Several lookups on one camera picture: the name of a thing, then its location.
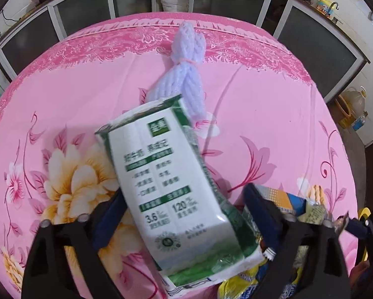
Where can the green snack packet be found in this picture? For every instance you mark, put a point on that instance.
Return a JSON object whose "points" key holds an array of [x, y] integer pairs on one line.
{"points": [[314, 213]]}

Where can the sink faucet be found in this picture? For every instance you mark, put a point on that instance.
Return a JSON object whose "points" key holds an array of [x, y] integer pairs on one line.
{"points": [[333, 7]]}

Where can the green white milk carton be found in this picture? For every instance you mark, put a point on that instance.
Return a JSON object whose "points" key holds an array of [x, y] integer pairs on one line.
{"points": [[161, 177]]}

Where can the brown yellow bucket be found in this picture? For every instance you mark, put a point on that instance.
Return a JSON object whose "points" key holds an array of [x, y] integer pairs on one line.
{"points": [[340, 106]]}

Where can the pink floral tablecloth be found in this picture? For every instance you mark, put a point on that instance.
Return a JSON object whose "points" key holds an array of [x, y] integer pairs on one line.
{"points": [[267, 115]]}

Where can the lilac yarn bundle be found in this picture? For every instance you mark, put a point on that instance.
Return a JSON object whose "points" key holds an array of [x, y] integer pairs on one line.
{"points": [[183, 78]]}

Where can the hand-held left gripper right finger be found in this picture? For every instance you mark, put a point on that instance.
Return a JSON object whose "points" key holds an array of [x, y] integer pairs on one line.
{"points": [[261, 218]]}

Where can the yellow snack packet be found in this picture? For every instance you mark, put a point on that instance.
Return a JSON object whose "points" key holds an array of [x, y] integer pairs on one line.
{"points": [[239, 285]]}

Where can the blue label water bottle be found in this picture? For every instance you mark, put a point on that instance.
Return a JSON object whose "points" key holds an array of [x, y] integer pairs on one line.
{"points": [[359, 123]]}

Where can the yellow dish soap bottle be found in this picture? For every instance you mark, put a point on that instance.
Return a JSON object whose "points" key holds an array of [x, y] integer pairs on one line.
{"points": [[323, 4]]}

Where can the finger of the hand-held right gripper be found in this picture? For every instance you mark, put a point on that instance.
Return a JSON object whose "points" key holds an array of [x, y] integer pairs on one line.
{"points": [[358, 226]]}

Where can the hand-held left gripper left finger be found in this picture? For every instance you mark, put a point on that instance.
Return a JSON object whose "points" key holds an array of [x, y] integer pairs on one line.
{"points": [[110, 224]]}

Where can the kitchen counter cabinet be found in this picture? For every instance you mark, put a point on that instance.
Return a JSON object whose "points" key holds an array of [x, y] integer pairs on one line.
{"points": [[314, 46]]}

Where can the colourful snack packet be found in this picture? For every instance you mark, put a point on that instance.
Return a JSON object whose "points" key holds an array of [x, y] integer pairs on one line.
{"points": [[276, 197]]}

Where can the silver foil wrapper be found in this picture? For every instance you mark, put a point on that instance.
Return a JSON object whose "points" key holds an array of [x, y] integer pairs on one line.
{"points": [[340, 224]]}

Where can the cooking oil jug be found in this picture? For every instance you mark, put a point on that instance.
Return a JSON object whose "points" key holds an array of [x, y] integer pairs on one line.
{"points": [[356, 102]]}

